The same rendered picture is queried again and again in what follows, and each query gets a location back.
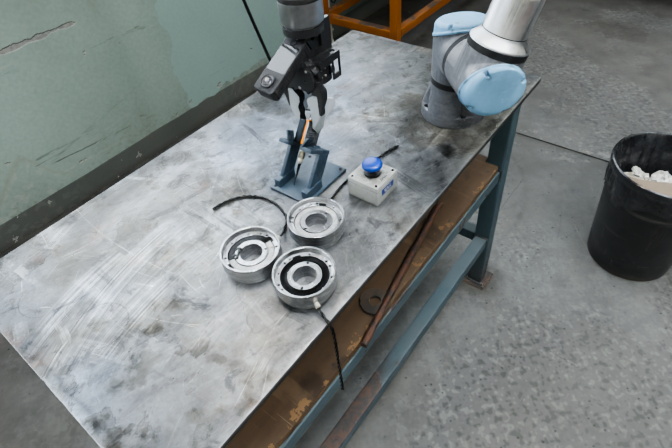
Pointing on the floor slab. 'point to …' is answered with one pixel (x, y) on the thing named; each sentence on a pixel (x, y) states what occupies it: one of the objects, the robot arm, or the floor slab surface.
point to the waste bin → (634, 211)
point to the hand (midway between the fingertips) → (308, 126)
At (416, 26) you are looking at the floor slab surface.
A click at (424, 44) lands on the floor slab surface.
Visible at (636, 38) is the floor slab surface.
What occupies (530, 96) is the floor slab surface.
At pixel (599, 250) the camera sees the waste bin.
